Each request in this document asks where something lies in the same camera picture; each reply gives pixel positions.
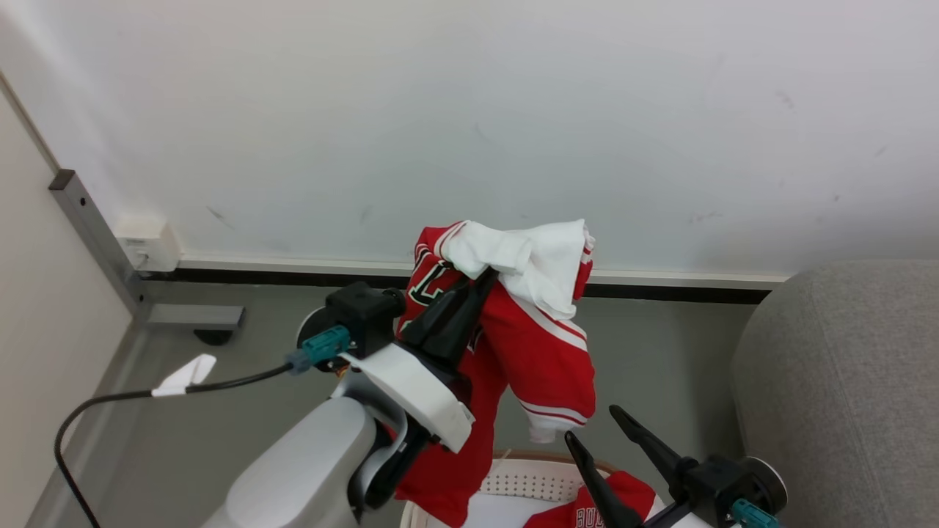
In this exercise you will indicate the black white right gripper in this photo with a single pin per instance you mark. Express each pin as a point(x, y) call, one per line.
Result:
point(678, 519)

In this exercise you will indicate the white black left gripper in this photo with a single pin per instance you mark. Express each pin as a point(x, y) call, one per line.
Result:
point(418, 396)

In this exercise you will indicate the red garment with white lettering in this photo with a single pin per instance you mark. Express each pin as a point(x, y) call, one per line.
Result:
point(634, 489)

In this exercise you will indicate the red striped sports jersey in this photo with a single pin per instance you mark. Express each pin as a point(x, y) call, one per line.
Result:
point(528, 359)

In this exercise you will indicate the white cloth garment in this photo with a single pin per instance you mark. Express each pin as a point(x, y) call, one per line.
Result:
point(528, 264)

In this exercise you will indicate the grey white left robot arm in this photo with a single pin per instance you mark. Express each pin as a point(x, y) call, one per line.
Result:
point(308, 469)

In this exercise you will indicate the white perforated laundry basket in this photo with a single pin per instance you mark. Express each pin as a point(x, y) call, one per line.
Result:
point(513, 484)

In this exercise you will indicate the white black baseboard strip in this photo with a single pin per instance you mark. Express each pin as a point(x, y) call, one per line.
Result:
point(293, 269)

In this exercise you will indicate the grey fabric sofa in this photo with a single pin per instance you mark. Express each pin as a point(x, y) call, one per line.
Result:
point(843, 403)

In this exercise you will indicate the beige partition panel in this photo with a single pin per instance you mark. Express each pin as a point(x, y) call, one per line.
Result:
point(44, 330)

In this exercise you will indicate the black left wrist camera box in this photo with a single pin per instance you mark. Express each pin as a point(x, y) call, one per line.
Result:
point(363, 315)

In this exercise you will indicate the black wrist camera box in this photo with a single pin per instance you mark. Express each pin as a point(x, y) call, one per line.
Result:
point(363, 315)
point(722, 480)

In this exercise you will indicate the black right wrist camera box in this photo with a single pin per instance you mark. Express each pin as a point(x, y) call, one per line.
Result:
point(722, 480)

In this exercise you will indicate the white wall socket box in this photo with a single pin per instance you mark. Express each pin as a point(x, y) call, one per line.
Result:
point(150, 242)

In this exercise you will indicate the grey metal frame post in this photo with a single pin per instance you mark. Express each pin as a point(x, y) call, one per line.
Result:
point(95, 235)

